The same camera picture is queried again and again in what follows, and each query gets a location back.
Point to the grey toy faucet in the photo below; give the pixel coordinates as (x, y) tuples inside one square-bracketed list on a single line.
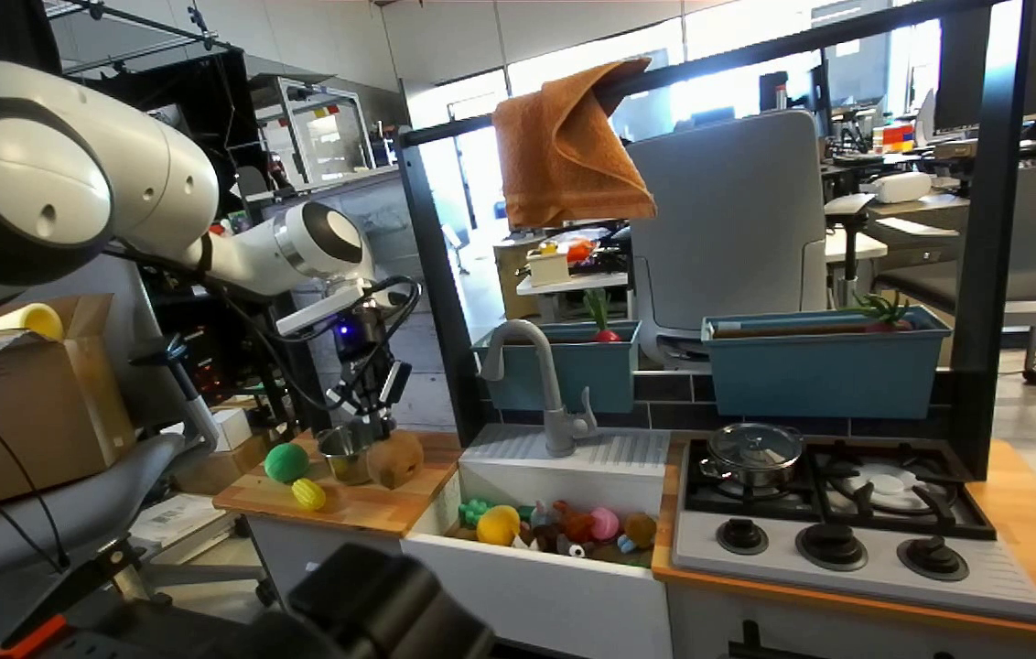
[(543, 367)]

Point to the yellow foam roll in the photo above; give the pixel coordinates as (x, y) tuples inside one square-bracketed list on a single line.
[(28, 320)]

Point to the wooden toy kitchen unit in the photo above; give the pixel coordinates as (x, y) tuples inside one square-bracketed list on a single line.
[(1028, 524)]

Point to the grey toy stove top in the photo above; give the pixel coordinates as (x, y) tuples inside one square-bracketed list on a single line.
[(831, 561)]

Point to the black metal frame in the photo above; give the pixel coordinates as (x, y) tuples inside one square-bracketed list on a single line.
[(987, 242)]

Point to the red radish toy plant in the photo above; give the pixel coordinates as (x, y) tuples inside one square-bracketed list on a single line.
[(600, 320)]

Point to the orange red plush toy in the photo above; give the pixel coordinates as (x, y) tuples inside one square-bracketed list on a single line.
[(572, 521)]

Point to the orange towel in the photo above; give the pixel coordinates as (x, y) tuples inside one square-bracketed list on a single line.
[(566, 148)]

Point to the white sink basin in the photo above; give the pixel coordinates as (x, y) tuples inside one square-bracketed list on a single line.
[(540, 591)]

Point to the green round toy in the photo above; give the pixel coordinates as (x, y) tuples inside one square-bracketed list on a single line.
[(288, 461)]

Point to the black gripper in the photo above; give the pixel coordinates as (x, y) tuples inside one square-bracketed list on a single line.
[(365, 372)]

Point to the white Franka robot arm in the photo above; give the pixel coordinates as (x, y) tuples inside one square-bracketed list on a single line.
[(77, 170)]

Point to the brown potato toy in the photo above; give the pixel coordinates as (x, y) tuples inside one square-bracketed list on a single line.
[(397, 461)]

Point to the yellow oblong toy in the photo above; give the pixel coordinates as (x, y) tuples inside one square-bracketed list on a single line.
[(308, 496)]

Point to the large blue planter box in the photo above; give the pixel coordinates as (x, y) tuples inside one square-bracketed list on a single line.
[(828, 367)]

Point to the cardboard box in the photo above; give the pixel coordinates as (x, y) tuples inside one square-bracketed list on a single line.
[(28, 408)]

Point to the small silver pot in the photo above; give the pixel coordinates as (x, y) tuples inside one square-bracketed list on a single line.
[(343, 471)]

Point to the small blue planter box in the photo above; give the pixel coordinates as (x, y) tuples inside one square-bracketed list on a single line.
[(574, 374)]

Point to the brown round plush toy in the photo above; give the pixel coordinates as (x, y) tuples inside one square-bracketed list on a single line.
[(639, 530)]

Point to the black stand with orange clamp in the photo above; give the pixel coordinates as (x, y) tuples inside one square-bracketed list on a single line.
[(383, 609)]

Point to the pink toy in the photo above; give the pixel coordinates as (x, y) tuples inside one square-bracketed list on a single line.
[(605, 521)]

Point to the white chair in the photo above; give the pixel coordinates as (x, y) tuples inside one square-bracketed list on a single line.
[(731, 220)]

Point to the green spiky toy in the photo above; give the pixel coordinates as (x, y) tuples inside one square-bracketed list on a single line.
[(469, 511)]

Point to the yellow ball toy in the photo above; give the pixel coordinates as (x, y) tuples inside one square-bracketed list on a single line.
[(500, 524)]

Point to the green toy plant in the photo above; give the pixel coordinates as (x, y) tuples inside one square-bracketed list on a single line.
[(884, 310)]

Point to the small lidded steel pot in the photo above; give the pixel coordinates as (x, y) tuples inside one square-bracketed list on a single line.
[(750, 452)]

